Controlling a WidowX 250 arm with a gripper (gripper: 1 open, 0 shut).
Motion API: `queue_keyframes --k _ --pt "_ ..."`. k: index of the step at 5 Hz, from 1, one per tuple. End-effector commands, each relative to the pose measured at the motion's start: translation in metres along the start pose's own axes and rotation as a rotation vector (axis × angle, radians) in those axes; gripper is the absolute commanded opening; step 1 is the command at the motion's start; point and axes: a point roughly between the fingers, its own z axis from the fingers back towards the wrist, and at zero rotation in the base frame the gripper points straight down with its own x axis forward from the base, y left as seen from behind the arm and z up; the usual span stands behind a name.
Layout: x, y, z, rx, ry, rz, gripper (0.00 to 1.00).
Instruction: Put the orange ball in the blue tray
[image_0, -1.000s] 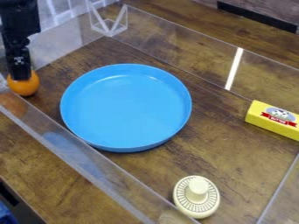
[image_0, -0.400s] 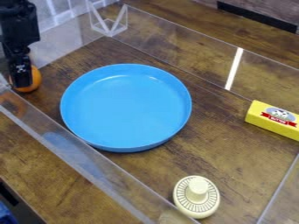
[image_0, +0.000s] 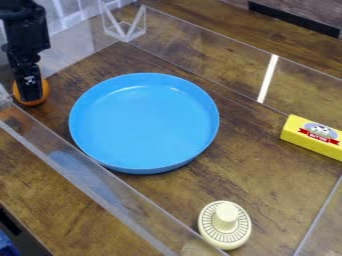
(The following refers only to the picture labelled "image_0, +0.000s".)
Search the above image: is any cream round toy knob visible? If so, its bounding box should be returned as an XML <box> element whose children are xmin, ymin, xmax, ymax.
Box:
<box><xmin>198</xmin><ymin>200</ymin><xmax>252</xmax><ymax>250</ymax></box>

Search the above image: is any black bar on wall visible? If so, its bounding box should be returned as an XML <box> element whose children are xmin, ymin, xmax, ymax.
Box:
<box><xmin>247</xmin><ymin>1</ymin><xmax>342</xmax><ymax>39</ymax></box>

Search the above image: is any yellow butter box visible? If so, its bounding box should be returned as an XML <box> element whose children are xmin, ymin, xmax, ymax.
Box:
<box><xmin>280</xmin><ymin>114</ymin><xmax>342</xmax><ymax>162</ymax></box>

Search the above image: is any blue round tray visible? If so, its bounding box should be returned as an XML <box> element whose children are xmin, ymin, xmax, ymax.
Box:
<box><xmin>68</xmin><ymin>73</ymin><xmax>219</xmax><ymax>174</ymax></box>

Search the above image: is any orange ball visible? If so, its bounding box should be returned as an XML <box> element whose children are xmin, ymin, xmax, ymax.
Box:
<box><xmin>12</xmin><ymin>79</ymin><xmax>49</xmax><ymax>106</ymax></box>

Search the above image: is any clear acrylic front wall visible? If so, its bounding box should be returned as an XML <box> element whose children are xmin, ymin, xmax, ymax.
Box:
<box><xmin>0</xmin><ymin>95</ymin><xmax>227</xmax><ymax>256</ymax></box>

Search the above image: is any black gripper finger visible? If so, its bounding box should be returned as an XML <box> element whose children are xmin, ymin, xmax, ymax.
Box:
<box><xmin>15</xmin><ymin>63</ymin><xmax>43</xmax><ymax>102</ymax></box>

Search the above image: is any clear acrylic wall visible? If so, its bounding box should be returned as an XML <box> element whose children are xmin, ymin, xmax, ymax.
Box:
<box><xmin>131</xmin><ymin>6</ymin><xmax>342</xmax><ymax>128</ymax></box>
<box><xmin>0</xmin><ymin>95</ymin><xmax>227</xmax><ymax>256</ymax></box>

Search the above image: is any clear acrylic back wall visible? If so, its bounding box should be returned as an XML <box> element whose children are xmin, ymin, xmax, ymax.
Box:
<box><xmin>131</xmin><ymin>6</ymin><xmax>342</xmax><ymax>128</ymax></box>

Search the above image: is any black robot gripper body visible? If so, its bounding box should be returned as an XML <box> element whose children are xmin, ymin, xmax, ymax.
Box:
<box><xmin>0</xmin><ymin>0</ymin><xmax>51</xmax><ymax>64</ymax></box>

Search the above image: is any clear acrylic corner bracket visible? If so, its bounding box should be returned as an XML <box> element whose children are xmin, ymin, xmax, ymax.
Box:
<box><xmin>97</xmin><ymin>0</ymin><xmax>145</xmax><ymax>43</ymax></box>

